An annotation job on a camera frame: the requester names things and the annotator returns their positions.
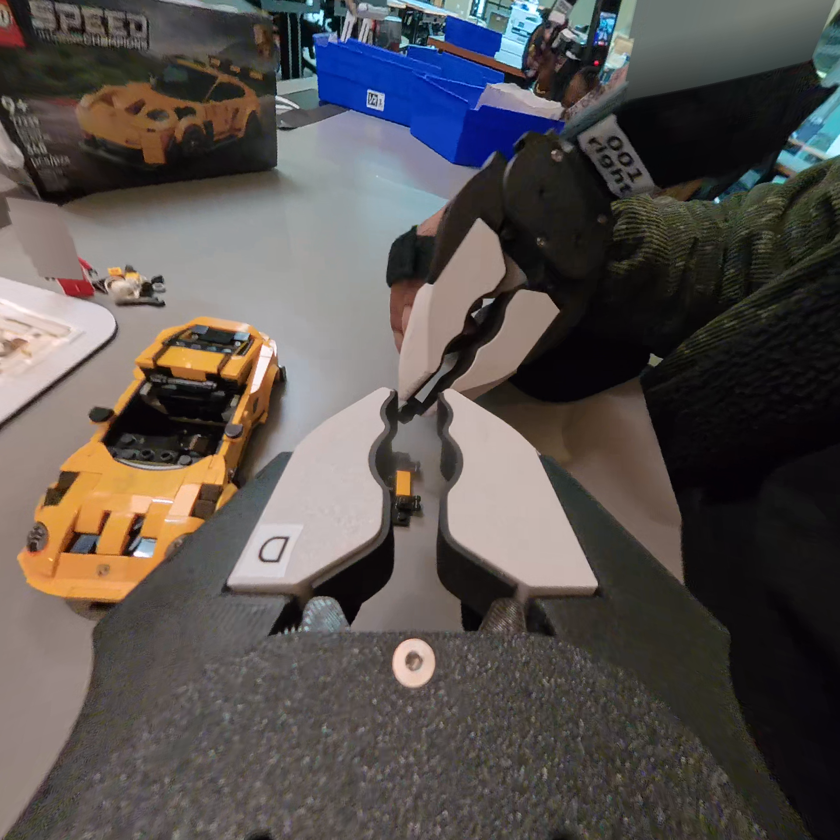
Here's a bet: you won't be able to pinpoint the person's dark clothed torso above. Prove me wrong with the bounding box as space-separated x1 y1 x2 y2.
676 446 840 840

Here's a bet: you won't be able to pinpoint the black yellow lego plate assembly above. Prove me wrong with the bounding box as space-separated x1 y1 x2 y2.
392 459 424 526

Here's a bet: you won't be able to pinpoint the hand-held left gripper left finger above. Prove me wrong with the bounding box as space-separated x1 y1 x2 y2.
226 387 401 599

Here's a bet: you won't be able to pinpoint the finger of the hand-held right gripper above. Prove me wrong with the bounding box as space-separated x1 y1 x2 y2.
397 218 509 403
451 289 560 399

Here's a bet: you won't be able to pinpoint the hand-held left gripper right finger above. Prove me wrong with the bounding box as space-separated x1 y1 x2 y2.
436 392 599 601

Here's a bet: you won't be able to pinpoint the white paper sheets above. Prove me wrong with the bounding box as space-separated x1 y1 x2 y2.
476 82 565 120

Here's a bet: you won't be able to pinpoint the pile of small lego pieces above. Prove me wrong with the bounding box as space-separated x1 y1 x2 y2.
92 262 168 308

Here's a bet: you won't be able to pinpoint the person's right forearm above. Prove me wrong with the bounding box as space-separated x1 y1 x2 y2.
610 157 840 487

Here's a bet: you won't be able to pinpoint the yellow lego car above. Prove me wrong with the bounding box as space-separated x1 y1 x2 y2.
16 317 290 605

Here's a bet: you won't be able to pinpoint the person's right hand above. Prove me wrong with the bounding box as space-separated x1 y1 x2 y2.
388 209 454 358

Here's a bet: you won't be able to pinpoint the red lego minifigure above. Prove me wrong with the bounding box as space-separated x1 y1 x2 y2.
58 259 97 298

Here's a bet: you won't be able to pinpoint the lego set box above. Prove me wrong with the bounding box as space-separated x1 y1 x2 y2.
0 0 280 201

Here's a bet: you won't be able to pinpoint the labelled blue storage bin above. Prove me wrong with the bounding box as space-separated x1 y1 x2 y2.
314 33 460 127

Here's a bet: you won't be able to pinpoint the lego sticker sheet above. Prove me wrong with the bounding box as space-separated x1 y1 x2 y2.
0 298 83 382

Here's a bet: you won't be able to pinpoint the white stand base board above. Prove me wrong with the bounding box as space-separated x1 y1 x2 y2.
0 276 119 427

